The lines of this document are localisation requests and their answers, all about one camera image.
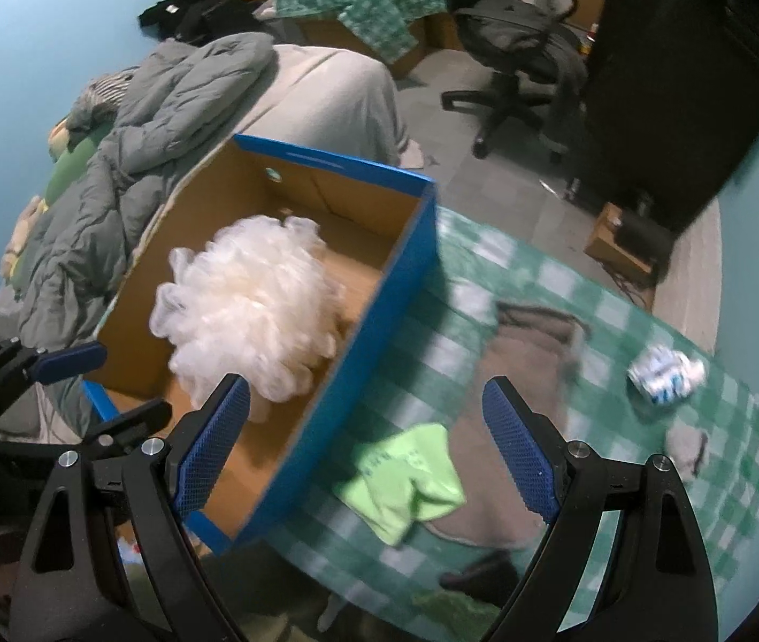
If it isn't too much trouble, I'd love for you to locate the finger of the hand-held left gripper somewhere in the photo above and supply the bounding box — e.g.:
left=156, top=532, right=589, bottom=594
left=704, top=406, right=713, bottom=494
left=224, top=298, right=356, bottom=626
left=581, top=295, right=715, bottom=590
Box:
left=0, top=400, right=173, bottom=476
left=0, top=340, right=108, bottom=419

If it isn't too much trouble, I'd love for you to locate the grey quilted blanket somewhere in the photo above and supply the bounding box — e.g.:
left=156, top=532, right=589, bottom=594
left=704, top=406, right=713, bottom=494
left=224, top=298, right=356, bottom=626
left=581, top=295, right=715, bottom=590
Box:
left=0, top=32, right=278, bottom=349

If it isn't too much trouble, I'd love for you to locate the green checkered tablecloth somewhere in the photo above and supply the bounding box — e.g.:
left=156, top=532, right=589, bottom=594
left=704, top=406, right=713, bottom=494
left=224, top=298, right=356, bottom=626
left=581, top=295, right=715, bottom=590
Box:
left=265, top=204, right=759, bottom=636

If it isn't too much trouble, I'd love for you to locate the black device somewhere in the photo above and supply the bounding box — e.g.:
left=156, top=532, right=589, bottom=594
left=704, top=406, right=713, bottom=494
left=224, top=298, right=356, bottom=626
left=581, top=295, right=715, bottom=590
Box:
left=616, top=194, right=678, bottom=262

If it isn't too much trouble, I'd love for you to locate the black office chair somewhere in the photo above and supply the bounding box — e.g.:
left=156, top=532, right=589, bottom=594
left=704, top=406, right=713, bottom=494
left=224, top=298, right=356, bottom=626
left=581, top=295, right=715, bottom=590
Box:
left=441, top=0, right=594, bottom=165

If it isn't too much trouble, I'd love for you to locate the black cabinet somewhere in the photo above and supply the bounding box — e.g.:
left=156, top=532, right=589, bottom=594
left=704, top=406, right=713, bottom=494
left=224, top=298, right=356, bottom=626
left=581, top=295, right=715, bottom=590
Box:
left=583, top=0, right=759, bottom=235

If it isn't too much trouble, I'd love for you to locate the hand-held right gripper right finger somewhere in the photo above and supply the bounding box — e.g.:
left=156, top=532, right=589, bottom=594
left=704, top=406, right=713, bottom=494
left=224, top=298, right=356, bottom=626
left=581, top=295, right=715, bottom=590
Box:
left=481, top=376, right=718, bottom=642

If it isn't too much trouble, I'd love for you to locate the lime green cloth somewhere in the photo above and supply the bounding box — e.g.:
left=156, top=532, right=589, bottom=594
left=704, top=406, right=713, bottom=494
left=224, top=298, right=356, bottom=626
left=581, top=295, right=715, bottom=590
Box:
left=334, top=423, right=467, bottom=546

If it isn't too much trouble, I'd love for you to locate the grey sock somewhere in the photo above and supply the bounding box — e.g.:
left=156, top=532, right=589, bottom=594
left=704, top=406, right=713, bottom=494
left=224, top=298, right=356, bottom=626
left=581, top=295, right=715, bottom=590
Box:
left=665, top=424, right=711, bottom=483

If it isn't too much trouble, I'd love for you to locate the green pillow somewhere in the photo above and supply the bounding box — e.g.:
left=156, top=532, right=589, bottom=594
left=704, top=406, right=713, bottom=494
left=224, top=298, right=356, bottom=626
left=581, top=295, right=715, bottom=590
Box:
left=45, top=140, right=106, bottom=208

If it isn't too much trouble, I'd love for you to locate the bed with beige sheet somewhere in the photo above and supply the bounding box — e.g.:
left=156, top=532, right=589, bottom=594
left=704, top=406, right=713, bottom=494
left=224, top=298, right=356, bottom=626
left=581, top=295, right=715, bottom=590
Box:
left=0, top=45, right=420, bottom=322

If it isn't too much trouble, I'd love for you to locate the large brown cardboard box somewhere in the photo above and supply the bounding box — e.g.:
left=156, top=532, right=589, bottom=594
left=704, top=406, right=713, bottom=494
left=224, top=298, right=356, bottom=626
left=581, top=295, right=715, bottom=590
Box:
left=295, top=10, right=427, bottom=78

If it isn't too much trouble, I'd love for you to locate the dark cloth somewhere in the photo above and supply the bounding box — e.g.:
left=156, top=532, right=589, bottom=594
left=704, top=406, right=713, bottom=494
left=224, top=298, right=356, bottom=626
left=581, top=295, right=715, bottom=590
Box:
left=439, top=548, right=520, bottom=606

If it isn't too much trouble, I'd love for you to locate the black bag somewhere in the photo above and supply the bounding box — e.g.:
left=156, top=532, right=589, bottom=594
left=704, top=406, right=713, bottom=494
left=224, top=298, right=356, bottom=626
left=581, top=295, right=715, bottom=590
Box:
left=139, top=0, right=266, bottom=41

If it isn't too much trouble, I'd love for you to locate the small brown cardboard box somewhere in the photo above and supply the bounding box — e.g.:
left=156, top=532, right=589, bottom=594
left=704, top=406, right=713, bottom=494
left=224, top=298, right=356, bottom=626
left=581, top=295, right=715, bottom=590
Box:
left=583, top=202, right=654, bottom=275

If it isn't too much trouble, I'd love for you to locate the grey-brown towel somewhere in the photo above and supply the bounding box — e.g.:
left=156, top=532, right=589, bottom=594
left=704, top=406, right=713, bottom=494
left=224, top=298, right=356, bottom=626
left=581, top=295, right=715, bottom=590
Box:
left=419, top=301, right=594, bottom=549

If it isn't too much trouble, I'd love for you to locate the white and blue plastic bag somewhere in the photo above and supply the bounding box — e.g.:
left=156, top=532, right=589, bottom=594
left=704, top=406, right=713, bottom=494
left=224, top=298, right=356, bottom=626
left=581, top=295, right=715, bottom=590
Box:
left=626, top=344, right=708, bottom=408

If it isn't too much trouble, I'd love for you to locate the blue cardboard box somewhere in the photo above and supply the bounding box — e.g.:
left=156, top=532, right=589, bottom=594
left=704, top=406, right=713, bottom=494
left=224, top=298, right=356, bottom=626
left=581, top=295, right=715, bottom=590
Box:
left=81, top=134, right=439, bottom=555

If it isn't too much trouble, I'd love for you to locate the white mesh bath loofah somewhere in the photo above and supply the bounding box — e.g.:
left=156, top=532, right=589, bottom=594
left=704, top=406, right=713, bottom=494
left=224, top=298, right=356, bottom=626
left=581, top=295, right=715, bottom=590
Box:
left=150, top=215, right=348, bottom=424

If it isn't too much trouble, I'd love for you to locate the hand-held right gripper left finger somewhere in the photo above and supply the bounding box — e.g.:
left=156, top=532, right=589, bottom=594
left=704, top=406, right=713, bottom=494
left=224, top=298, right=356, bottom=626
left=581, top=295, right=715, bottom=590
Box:
left=10, top=374, right=252, bottom=642

